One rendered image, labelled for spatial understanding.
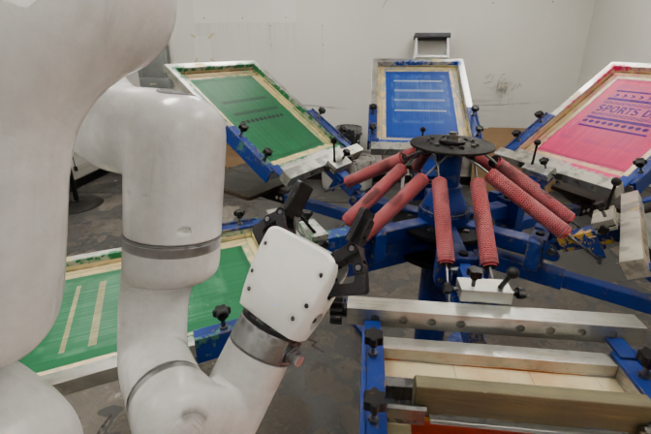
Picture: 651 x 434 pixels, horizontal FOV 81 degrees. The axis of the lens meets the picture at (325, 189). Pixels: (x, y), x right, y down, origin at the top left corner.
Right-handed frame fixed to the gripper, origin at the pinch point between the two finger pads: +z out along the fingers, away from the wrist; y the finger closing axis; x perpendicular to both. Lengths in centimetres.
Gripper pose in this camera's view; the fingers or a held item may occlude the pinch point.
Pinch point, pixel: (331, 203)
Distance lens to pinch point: 45.3
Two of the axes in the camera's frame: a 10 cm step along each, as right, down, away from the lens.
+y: -7.8, -3.4, 5.2
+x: 4.3, 3.1, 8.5
